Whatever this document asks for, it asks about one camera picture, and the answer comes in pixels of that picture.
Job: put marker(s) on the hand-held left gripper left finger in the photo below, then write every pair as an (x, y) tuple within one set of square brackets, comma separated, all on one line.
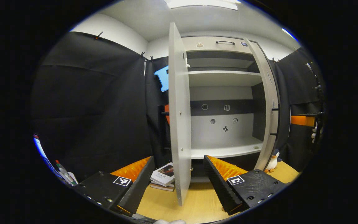
[(140, 186)]

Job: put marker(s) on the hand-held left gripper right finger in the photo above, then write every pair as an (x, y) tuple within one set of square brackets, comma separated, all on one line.
[(218, 186)]

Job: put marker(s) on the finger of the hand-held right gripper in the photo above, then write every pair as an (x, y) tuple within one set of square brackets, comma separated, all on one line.
[(301, 120)]

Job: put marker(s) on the grey cabinet door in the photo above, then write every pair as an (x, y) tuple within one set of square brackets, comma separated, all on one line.
[(179, 93), (270, 124)]

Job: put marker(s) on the grey cabinet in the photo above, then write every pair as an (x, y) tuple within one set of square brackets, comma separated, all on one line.
[(204, 133)]

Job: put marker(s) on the grey thick cabinet shelf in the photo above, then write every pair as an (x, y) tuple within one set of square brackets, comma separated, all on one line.
[(222, 151)]

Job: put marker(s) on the grey thin cabinet shelf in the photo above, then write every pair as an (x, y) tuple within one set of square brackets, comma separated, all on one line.
[(222, 79)]

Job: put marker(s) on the grey cabinet drawer front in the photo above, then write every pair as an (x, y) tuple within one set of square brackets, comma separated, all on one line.
[(225, 48)]

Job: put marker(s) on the brown edged book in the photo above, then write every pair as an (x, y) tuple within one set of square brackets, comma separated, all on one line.
[(162, 188)]

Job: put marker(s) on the white cover book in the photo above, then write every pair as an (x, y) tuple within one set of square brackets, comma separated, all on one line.
[(163, 174)]

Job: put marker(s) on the dark metal pole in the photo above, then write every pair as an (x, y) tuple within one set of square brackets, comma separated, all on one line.
[(314, 76)]

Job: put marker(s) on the penguin plush toy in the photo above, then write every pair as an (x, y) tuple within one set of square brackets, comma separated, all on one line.
[(272, 161)]

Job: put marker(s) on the red capped clear tube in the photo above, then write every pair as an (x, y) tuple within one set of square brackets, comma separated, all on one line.
[(63, 172)]

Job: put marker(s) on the narrow ceiling light panel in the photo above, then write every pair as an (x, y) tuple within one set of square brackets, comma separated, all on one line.
[(290, 34)]

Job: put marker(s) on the black backdrop cloth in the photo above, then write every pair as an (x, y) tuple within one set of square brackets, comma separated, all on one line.
[(89, 109)]

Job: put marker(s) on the large ceiling light panel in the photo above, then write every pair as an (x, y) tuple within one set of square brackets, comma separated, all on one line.
[(202, 3)]

